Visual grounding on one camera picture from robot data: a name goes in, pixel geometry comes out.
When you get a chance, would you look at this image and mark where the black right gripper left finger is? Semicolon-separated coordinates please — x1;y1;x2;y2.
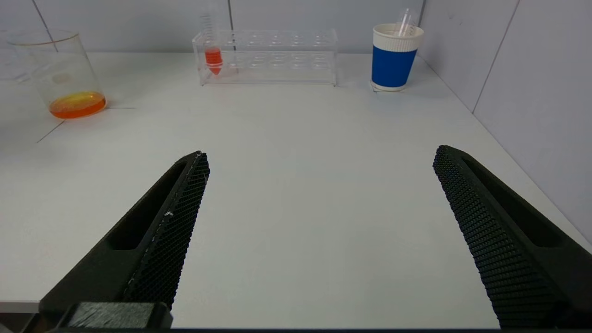
39;151;211;328

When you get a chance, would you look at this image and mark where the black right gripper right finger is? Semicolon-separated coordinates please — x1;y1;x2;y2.
433;145;592;328

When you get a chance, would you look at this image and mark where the test tube with yellow pigment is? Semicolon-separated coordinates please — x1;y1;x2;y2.
397;8;419;37

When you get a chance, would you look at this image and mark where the clear glass beaker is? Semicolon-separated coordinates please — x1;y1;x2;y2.
6;30;108;120

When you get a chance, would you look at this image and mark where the test tube with red pigment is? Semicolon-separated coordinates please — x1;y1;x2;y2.
200;13;224;76

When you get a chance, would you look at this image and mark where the clear acrylic test tube rack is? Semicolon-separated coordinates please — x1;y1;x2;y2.
192;29;339;86
0;30;32;84

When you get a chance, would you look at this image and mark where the blue white paper cup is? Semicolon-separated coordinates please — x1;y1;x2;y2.
371;23;425;92

